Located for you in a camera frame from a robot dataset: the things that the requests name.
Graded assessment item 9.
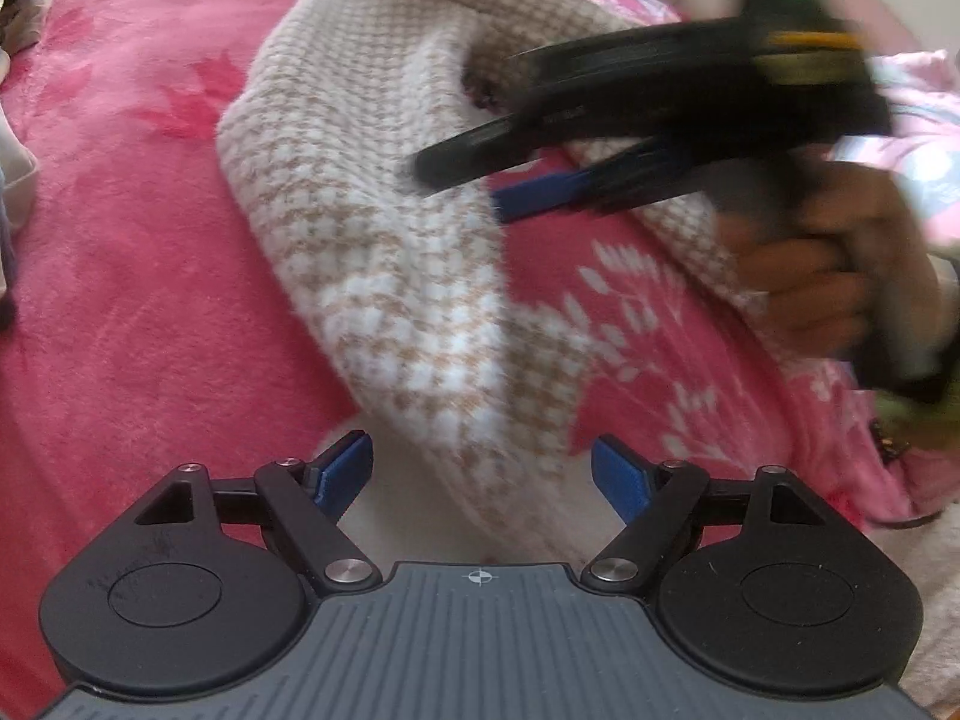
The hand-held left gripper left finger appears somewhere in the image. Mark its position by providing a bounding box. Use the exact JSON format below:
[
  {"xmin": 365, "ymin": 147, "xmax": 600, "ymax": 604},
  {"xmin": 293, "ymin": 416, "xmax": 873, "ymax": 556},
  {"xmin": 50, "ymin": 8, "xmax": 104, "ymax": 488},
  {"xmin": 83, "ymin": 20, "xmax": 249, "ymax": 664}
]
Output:
[{"xmin": 135, "ymin": 430, "xmax": 382, "ymax": 592}]

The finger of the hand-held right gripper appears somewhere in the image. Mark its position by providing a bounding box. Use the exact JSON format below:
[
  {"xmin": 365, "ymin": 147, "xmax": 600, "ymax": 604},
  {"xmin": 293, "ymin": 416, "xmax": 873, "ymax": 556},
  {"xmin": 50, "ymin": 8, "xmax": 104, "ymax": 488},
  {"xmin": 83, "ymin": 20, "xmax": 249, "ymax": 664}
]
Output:
[
  {"xmin": 491, "ymin": 141, "xmax": 702, "ymax": 224},
  {"xmin": 412, "ymin": 109, "xmax": 601, "ymax": 188}
]

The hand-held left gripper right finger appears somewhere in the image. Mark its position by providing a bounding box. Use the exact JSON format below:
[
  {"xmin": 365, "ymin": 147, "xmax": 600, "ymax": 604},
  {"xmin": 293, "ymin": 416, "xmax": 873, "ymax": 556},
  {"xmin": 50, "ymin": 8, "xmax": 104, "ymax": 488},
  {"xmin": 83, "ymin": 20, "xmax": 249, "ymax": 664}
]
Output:
[{"xmin": 581, "ymin": 435, "xmax": 830, "ymax": 592}]

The beige white houndstooth coat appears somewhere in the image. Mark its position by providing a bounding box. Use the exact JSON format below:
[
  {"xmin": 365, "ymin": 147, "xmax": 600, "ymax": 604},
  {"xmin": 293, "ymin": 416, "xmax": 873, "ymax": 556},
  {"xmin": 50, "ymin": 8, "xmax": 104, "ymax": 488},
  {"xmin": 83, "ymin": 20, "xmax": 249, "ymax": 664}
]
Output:
[{"xmin": 216, "ymin": 0, "xmax": 758, "ymax": 563}]

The person's right forearm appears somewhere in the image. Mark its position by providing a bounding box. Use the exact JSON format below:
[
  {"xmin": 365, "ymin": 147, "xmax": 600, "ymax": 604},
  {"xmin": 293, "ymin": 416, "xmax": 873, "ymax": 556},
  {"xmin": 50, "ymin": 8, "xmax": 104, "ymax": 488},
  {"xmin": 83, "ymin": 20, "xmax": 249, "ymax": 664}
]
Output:
[{"xmin": 874, "ymin": 382, "xmax": 960, "ymax": 466}]

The person's right hand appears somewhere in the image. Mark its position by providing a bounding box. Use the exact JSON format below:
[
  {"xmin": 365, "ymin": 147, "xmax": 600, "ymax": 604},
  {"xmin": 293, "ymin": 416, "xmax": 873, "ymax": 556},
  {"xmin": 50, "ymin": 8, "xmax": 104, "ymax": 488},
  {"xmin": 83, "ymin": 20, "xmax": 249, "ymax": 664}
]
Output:
[{"xmin": 720, "ymin": 154, "xmax": 938, "ymax": 362}]

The pink floral blanket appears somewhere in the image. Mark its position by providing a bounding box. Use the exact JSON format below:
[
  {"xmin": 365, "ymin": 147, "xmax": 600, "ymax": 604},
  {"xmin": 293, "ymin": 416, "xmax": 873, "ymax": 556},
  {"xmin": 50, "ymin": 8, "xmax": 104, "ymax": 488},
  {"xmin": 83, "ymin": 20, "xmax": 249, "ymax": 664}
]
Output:
[{"xmin": 0, "ymin": 0, "xmax": 960, "ymax": 720}]

